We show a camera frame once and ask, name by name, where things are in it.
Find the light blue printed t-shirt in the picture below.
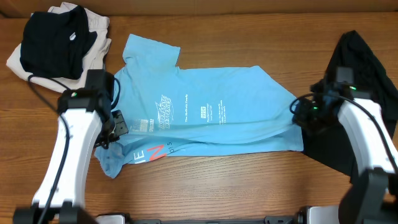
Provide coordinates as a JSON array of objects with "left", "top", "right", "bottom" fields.
[{"left": 95, "top": 34, "right": 303, "bottom": 178}]

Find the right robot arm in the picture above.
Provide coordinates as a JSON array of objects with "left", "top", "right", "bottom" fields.
[{"left": 289, "top": 67, "right": 397, "bottom": 224}]

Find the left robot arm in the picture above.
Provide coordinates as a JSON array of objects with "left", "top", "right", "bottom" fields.
[{"left": 12, "top": 69, "right": 129, "bottom": 223}]

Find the black garment on right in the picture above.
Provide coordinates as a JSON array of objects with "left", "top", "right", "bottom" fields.
[{"left": 302, "top": 30, "right": 397, "bottom": 179}]

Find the folded black garment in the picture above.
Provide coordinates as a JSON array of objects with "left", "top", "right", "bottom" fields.
[{"left": 20, "top": 6, "right": 97, "bottom": 80}]

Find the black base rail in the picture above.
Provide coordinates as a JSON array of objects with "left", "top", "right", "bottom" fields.
[{"left": 93, "top": 212, "right": 343, "bottom": 224}]

